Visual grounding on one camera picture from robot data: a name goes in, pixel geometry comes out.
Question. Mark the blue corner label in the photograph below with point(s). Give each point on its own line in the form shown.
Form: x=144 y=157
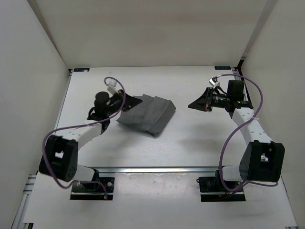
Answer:
x=222 y=68
x=81 y=69

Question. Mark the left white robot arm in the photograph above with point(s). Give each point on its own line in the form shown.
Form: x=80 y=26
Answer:
x=60 y=156

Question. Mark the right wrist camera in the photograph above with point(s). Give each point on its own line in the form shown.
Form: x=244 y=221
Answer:
x=213 y=81

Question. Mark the aluminium front rail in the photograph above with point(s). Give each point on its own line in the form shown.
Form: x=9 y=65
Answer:
x=156 y=169

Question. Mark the aluminium left frame rail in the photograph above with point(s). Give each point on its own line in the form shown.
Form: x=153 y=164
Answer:
x=29 y=185

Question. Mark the left blue corner label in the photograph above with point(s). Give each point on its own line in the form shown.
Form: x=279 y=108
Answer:
x=81 y=69

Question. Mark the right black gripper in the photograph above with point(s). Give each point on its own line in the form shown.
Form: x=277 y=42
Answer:
x=204 y=102

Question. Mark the grey pleated skirt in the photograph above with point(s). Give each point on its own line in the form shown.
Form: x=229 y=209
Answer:
x=150 y=116

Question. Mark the right blue corner label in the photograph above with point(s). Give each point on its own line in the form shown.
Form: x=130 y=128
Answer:
x=222 y=68

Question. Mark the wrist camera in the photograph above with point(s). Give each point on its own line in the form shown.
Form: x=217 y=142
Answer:
x=111 y=87
x=213 y=81

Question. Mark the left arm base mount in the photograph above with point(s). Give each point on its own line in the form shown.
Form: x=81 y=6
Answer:
x=93 y=191

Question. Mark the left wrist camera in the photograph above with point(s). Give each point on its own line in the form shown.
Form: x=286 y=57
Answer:
x=111 y=87

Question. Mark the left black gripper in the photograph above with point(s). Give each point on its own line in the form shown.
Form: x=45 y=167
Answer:
x=130 y=101

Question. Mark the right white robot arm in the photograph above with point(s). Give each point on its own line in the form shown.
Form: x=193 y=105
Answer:
x=262 y=161

